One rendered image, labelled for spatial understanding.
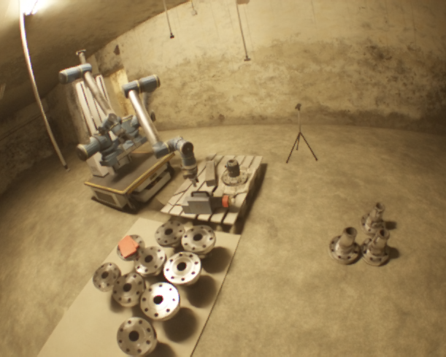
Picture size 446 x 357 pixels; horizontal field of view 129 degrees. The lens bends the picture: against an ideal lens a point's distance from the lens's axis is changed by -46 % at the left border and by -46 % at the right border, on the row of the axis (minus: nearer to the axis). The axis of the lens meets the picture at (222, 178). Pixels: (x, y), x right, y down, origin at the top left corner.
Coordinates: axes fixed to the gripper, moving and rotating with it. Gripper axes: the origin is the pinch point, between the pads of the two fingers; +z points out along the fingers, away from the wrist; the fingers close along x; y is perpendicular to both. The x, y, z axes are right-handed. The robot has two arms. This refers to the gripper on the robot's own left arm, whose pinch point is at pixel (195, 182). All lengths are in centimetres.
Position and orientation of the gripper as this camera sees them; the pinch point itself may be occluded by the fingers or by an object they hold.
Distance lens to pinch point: 171.3
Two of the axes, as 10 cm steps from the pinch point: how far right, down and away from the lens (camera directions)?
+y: 9.6, -0.4, -2.7
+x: 2.0, -5.6, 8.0
